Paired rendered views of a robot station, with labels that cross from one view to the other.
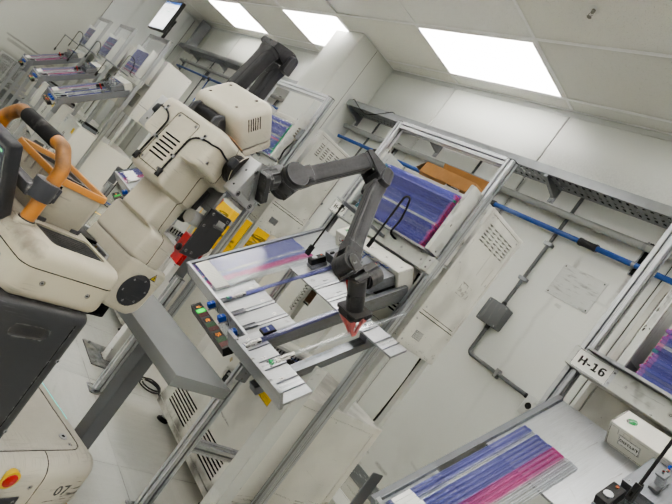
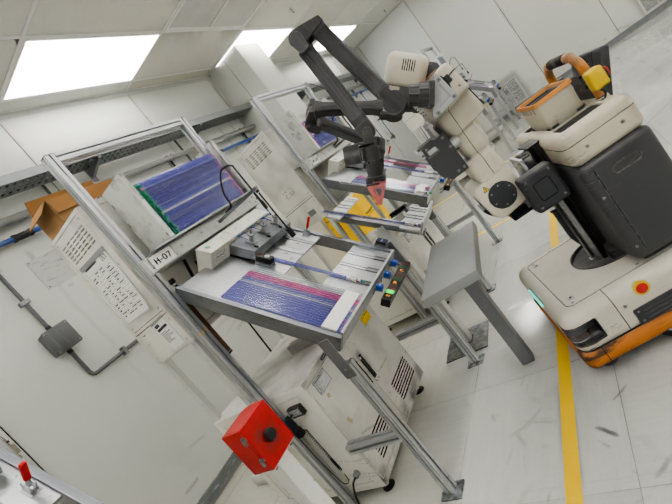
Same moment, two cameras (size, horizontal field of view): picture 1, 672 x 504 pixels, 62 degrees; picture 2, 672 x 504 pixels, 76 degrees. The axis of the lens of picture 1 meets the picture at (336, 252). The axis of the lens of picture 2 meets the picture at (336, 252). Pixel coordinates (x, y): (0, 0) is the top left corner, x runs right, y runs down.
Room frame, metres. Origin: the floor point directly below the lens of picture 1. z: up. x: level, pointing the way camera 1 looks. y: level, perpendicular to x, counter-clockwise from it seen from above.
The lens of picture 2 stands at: (2.68, 1.96, 1.16)
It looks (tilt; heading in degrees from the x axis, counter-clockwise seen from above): 7 degrees down; 256
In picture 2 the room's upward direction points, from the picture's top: 39 degrees counter-clockwise
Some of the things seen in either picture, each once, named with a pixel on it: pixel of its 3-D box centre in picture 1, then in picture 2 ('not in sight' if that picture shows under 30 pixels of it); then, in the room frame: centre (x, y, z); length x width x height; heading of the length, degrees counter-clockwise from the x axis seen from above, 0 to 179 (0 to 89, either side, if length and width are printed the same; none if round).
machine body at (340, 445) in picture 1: (263, 419); (329, 400); (2.65, -0.20, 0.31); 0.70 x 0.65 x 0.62; 41
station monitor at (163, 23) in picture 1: (168, 20); not in sight; (6.10, 2.99, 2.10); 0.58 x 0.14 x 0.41; 41
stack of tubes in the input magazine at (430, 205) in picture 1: (410, 206); (189, 195); (2.52, -0.15, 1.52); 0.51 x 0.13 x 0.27; 41
